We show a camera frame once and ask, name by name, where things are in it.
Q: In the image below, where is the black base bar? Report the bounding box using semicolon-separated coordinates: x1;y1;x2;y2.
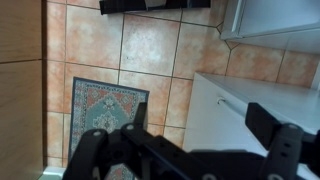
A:
98;0;212;16

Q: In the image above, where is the white cabinet door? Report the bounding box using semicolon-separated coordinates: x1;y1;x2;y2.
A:
182;71;320;180

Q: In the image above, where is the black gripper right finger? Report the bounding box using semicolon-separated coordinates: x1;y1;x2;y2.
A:
245;102;320;180

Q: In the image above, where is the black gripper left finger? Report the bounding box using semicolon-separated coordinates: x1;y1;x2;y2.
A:
62;102;215;180

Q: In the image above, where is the patterned teal orange rug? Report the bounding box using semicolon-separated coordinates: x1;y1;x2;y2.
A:
67;76;150;180

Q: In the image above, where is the wooden cabinet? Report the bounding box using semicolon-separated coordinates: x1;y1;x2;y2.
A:
0;0;48;180

